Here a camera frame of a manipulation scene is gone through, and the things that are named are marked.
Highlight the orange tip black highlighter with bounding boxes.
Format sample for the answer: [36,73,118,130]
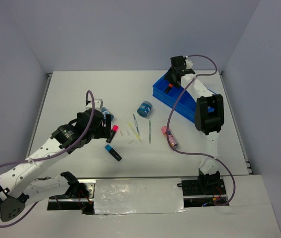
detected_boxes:
[164,84,173,94]

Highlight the pink cap black highlighter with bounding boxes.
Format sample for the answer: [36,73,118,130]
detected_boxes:
[106,125,119,143]

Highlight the blue cap black highlighter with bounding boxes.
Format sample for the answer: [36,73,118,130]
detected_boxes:
[105,144,122,161]

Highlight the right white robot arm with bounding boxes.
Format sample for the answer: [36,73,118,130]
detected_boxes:
[165,56,224,194]

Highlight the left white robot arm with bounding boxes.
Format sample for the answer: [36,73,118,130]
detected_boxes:
[0,109,111,222]

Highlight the left blue jar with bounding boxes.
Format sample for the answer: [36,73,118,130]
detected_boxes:
[101,107,114,121]

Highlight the blue jar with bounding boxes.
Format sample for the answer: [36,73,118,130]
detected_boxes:
[137,101,153,118]
[101,107,114,121]

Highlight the yellow thin pen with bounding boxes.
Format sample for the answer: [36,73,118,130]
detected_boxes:
[127,122,142,142]

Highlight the blue compartment tray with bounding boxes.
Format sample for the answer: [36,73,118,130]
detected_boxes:
[153,74,224,126]

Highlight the blue thin pen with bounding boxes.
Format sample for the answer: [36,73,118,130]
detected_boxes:
[133,114,140,137]

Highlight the right blue jar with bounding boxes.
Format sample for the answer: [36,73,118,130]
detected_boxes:
[137,101,153,118]

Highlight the green thin pen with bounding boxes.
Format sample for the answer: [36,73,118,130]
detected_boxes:
[148,120,151,144]

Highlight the pink cap glue tube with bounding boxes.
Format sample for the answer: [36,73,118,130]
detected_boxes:
[161,126,178,149]

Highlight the silver foil plate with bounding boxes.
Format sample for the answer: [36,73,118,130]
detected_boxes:
[94,178,186,215]

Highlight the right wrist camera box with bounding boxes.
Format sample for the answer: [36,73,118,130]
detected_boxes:
[182,56,195,74]

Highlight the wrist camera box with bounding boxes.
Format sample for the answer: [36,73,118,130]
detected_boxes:
[182,56,195,74]
[85,99,103,112]

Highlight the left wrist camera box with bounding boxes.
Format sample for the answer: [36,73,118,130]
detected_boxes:
[85,99,103,112]

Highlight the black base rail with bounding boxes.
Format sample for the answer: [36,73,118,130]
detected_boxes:
[47,178,228,215]

